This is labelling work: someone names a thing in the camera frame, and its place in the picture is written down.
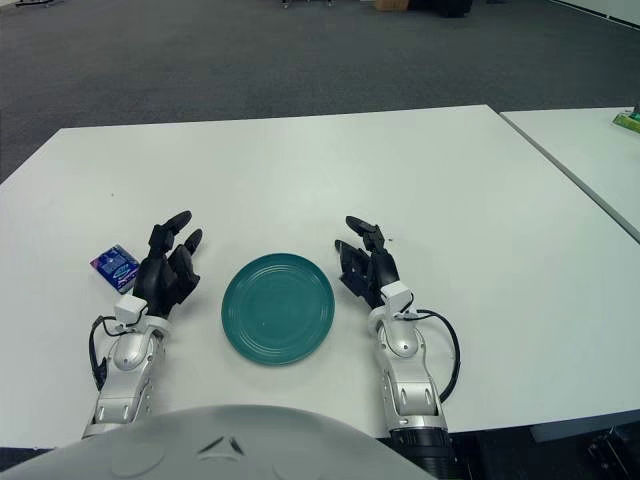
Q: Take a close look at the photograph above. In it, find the grey robot torso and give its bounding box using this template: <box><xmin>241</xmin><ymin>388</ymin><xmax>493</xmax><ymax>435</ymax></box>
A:
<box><xmin>0</xmin><ymin>403</ymin><xmax>426</xmax><ymax>480</ymax></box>

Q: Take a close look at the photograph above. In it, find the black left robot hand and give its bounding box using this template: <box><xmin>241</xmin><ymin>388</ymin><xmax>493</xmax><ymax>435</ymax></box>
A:
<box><xmin>114</xmin><ymin>209</ymin><xmax>205</xmax><ymax>324</ymax></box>

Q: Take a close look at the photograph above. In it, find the purple blue gum pack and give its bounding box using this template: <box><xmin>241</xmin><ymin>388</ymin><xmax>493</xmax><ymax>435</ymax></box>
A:
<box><xmin>89</xmin><ymin>243</ymin><xmax>140</xmax><ymax>294</ymax></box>

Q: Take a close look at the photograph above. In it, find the teal round plate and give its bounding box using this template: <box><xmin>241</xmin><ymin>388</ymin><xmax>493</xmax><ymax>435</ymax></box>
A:
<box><xmin>221</xmin><ymin>252</ymin><xmax>337</xmax><ymax>368</ymax></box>

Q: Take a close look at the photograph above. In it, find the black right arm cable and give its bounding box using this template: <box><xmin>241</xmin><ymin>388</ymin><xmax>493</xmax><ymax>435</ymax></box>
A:
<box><xmin>414</xmin><ymin>309</ymin><xmax>461</xmax><ymax>401</ymax></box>

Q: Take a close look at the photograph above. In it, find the black background furniture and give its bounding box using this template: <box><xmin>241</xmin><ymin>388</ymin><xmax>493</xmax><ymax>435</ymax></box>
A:
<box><xmin>407</xmin><ymin>0</ymin><xmax>474</xmax><ymax>16</ymax></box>

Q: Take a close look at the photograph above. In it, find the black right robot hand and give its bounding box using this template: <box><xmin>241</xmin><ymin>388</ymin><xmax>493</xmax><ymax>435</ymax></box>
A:
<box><xmin>333</xmin><ymin>215</ymin><xmax>414</xmax><ymax>318</ymax></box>

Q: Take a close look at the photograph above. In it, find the white neighbouring table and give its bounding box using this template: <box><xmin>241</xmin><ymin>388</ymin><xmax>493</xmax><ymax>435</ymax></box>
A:
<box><xmin>499</xmin><ymin>106</ymin><xmax>640</xmax><ymax>246</ymax></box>

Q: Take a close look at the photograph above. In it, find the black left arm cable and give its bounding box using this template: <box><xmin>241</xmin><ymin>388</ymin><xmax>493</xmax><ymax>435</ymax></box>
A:
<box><xmin>88</xmin><ymin>314</ymin><xmax>126</xmax><ymax>392</ymax></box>

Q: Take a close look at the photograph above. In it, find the green box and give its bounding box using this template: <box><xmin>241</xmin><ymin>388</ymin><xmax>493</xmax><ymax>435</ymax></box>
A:
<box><xmin>610</xmin><ymin>104</ymin><xmax>640</xmax><ymax>134</ymax></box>

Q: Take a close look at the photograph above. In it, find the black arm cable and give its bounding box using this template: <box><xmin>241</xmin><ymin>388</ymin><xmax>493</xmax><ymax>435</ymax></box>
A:
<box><xmin>88</xmin><ymin>314</ymin><xmax>126</xmax><ymax>392</ymax></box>
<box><xmin>414</xmin><ymin>309</ymin><xmax>461</xmax><ymax>401</ymax></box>

